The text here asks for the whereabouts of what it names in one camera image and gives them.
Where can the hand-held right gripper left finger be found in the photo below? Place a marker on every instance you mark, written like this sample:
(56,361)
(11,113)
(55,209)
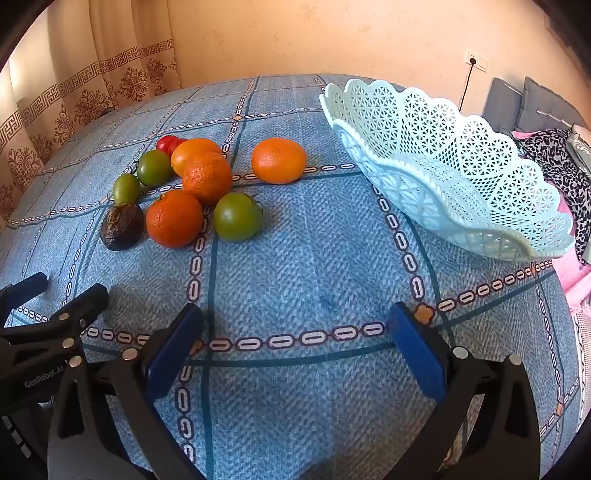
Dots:
(173,350)

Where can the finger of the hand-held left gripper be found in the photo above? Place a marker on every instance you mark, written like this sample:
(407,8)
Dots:
(69,309)
(27,286)

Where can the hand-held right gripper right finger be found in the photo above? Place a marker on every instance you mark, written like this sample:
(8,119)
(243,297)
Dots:
(415,346)

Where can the dark wrinkled avocado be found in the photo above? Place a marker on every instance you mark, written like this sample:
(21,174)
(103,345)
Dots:
(122,228)

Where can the deep orange mandarin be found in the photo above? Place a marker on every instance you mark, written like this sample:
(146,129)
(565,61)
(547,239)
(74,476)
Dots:
(174,220)
(207,180)

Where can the small green tomato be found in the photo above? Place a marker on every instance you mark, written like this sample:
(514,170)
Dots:
(125,189)

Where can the large green tomato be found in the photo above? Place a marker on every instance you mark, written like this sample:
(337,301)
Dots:
(235,218)

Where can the medium green tomato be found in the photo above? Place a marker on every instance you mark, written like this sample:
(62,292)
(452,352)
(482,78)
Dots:
(153,168)

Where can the red cherry tomato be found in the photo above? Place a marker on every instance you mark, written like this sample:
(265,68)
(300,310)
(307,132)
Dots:
(176,146)
(164,143)

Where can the light blue lattice plastic basket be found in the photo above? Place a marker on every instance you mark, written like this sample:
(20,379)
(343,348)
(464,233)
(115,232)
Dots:
(461,152)

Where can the smooth light orange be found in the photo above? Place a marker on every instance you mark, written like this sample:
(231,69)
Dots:
(194,150)
(279,160)

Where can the blue patterned bedsheet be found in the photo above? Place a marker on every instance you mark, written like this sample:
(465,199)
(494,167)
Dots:
(300,258)

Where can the pile of clothes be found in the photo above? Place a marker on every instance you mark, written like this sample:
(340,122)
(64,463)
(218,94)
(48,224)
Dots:
(575,281)

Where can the leopard print cloth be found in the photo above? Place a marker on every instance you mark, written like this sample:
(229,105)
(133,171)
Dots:
(563,166)

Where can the beige patterned curtain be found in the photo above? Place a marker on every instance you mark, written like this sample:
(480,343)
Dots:
(69,55)

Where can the grey bed headboard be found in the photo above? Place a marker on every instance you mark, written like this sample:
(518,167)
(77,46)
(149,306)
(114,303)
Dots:
(501,104)

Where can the pale folded cloth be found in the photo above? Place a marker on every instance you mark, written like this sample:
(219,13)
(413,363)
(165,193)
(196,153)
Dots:
(581,145)

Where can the grey cushion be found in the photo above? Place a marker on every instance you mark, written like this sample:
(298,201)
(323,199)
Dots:
(545,104)

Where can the white wall socket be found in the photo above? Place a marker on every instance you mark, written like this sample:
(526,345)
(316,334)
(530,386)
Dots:
(476,60)

